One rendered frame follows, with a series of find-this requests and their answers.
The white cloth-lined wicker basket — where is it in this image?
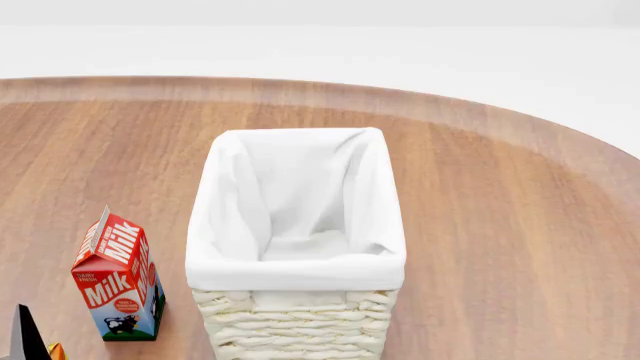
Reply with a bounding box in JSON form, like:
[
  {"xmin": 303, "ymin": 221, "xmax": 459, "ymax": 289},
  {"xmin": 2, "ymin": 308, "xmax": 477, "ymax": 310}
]
[{"xmin": 184, "ymin": 126, "xmax": 408, "ymax": 308}]

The white woven basket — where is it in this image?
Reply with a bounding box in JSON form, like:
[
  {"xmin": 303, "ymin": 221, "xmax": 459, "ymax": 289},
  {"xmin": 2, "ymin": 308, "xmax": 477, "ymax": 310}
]
[{"xmin": 190, "ymin": 287, "xmax": 400, "ymax": 360}]

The red milk carton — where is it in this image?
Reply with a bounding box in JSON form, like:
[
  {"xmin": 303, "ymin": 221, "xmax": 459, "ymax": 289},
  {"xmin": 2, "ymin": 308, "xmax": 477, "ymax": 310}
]
[{"xmin": 70, "ymin": 204, "xmax": 167, "ymax": 342}]

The black pointed carton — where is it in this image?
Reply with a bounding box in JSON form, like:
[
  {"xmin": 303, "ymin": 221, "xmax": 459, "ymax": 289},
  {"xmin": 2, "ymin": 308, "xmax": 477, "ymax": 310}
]
[{"xmin": 0, "ymin": 303, "xmax": 55, "ymax": 360}]

